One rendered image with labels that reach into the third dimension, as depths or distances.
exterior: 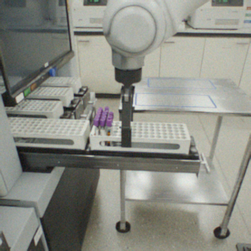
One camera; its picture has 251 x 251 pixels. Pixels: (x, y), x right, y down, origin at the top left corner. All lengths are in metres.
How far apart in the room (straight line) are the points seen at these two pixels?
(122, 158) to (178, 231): 0.93
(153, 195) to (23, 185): 0.76
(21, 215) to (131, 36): 0.52
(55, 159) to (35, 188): 0.10
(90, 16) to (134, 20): 2.61
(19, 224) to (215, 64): 2.83
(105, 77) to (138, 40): 2.71
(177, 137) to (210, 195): 0.73
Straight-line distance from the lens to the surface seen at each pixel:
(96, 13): 2.97
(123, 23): 0.38
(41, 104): 0.95
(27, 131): 0.77
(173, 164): 0.71
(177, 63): 3.02
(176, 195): 1.34
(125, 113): 0.61
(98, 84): 3.13
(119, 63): 0.60
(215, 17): 3.03
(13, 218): 0.69
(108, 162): 0.71
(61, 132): 0.73
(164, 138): 0.70
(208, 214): 1.67
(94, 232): 1.52
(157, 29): 0.39
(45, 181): 0.76
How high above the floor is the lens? 1.22
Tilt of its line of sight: 30 degrees down
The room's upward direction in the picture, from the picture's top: straight up
